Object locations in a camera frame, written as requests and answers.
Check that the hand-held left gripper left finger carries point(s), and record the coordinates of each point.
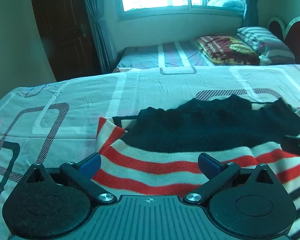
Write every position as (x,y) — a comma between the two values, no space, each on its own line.
(90,166)

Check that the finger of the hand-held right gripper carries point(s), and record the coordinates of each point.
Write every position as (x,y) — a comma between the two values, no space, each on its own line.
(293,145)

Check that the striped pillow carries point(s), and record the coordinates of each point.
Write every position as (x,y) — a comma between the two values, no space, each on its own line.
(262,40)

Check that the folded red blanket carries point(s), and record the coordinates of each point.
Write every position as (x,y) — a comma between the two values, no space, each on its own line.
(222,47)

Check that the blue curtain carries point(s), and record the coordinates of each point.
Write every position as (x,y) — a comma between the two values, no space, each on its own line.
(95,17)
(251,2)

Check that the striped knit sweater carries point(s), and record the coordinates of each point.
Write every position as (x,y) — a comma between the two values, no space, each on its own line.
(165,135)

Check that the dark wooden door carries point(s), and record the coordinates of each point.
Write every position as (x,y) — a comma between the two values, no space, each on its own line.
(62,30)

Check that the rolled blue quilt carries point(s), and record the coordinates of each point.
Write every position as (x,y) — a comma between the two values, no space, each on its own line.
(225,4)

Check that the red heart-shaped headboard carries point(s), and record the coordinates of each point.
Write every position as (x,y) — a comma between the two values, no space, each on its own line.
(297,35)

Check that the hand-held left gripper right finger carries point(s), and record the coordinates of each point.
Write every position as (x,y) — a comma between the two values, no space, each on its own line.
(210,166)

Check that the bed with striped sheet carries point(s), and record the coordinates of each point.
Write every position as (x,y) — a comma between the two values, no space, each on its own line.
(145,55)

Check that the bed with patterned sheet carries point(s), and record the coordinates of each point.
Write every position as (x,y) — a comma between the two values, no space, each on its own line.
(65,92)

